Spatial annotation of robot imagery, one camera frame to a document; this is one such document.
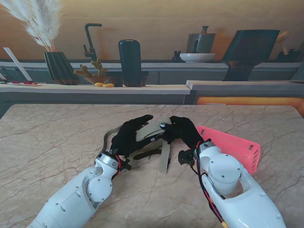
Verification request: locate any white pampas grass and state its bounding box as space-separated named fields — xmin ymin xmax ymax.
xmin=0 ymin=0 xmax=61 ymax=52

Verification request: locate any dark ribbed vase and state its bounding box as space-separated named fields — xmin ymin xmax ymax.
xmin=44 ymin=51 xmax=81 ymax=86

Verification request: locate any dark utensil holder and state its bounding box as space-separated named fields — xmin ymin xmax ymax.
xmin=276 ymin=48 xmax=302 ymax=63

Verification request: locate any grey lidded jar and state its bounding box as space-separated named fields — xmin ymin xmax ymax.
xmin=186 ymin=25 xmax=217 ymax=54

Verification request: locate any white ceramic bowl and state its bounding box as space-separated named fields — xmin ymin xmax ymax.
xmin=179 ymin=53 xmax=216 ymax=63

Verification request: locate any dark angled range hood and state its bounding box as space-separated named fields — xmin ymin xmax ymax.
xmin=222 ymin=29 xmax=280 ymax=82

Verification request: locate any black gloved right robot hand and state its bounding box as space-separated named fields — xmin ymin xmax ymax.
xmin=160 ymin=115 xmax=205 ymax=149

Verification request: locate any red black arm cable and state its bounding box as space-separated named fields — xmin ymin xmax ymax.
xmin=191 ymin=142 xmax=230 ymax=228
xmin=111 ymin=154 xmax=123 ymax=181

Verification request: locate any pink plastic storage basket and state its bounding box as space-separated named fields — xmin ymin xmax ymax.
xmin=197 ymin=125 xmax=261 ymax=175

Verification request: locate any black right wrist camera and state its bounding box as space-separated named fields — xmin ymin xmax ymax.
xmin=178 ymin=149 xmax=197 ymax=167

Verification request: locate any dark blue rounded container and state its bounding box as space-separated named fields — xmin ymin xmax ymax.
xmin=118 ymin=39 xmax=143 ymax=84

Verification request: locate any dark brown woven belt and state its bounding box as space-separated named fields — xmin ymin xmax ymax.
xmin=132 ymin=148 xmax=164 ymax=161

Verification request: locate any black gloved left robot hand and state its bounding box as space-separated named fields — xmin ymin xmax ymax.
xmin=111 ymin=114 xmax=155 ymax=159

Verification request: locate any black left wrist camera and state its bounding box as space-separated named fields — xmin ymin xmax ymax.
xmin=119 ymin=158 xmax=133 ymax=171

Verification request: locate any yellow brown cactus plant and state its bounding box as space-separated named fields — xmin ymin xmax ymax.
xmin=73 ymin=58 xmax=110 ymax=85

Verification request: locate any grey kitchen counter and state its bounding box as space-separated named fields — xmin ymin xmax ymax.
xmin=0 ymin=58 xmax=304 ymax=112

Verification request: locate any beige woven belt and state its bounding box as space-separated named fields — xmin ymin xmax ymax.
xmin=103 ymin=127 xmax=171 ymax=174
xmin=135 ymin=118 xmax=173 ymax=143

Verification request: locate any red black right arm cable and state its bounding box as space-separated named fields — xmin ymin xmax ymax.
xmin=191 ymin=142 xmax=230 ymax=228

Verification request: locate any white leaning board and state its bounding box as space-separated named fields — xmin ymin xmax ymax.
xmin=3 ymin=47 xmax=33 ymax=82

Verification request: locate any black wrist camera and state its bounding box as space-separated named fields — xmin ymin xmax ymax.
xmin=178 ymin=149 xmax=197 ymax=167
xmin=119 ymin=158 xmax=133 ymax=171

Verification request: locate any red black left arm cable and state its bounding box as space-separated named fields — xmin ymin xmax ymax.
xmin=111 ymin=154 xmax=123 ymax=181

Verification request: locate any small black holder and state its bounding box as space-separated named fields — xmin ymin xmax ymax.
xmin=172 ymin=50 xmax=185 ymax=63

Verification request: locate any plate with red slices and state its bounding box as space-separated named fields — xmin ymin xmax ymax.
xmin=7 ymin=80 xmax=43 ymax=86

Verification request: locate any black kitchen faucet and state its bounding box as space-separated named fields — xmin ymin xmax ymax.
xmin=83 ymin=23 xmax=103 ymax=62

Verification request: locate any yellow kitchen utensil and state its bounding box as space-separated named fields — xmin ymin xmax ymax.
xmin=275 ymin=30 xmax=291 ymax=55

